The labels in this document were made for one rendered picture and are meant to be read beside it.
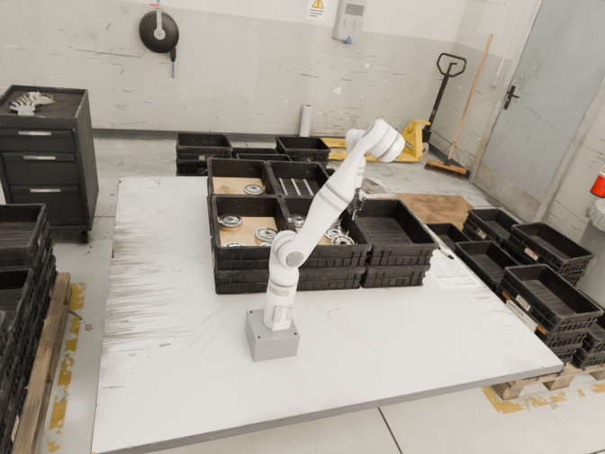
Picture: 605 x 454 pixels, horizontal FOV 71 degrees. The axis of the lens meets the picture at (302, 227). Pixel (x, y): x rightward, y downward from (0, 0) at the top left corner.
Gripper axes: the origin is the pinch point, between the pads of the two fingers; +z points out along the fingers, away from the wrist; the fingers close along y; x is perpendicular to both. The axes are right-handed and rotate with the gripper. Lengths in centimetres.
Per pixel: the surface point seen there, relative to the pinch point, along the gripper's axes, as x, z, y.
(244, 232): 14.9, 17.3, -37.0
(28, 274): 33, 50, -129
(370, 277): -7.9, 25.1, 13.5
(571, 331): -18, 55, 122
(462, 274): 1, 32, 64
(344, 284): -8.2, 27.8, 2.4
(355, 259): -8.2, 15.5, 4.7
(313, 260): -8.7, 15.2, -12.5
